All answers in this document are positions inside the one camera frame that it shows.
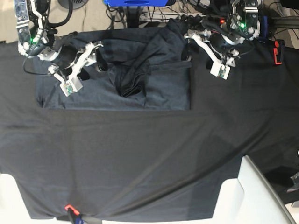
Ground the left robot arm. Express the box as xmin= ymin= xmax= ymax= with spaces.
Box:
xmin=181 ymin=0 xmax=261 ymax=79

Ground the red black clamp right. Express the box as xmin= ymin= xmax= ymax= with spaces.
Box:
xmin=273 ymin=40 xmax=285 ymax=65

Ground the black round stand base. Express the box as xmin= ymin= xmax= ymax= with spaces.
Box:
xmin=58 ymin=0 xmax=89 ymax=9

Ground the black power strip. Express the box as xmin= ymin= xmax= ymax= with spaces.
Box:
xmin=180 ymin=14 xmax=225 ymax=23

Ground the blue plastic bin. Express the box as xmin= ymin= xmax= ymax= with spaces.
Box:
xmin=104 ymin=0 xmax=176 ymax=7

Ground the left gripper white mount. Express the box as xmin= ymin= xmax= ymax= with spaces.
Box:
xmin=181 ymin=29 xmax=245 ymax=80

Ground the dark grey T-shirt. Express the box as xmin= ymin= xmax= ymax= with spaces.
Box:
xmin=35 ymin=19 xmax=191 ymax=111

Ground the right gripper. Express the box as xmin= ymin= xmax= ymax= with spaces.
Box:
xmin=38 ymin=42 xmax=108 ymax=97

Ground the red clamp front edge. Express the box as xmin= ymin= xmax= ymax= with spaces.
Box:
xmin=64 ymin=204 xmax=80 ymax=216

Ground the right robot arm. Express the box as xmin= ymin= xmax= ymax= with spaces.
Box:
xmin=14 ymin=0 xmax=108 ymax=96

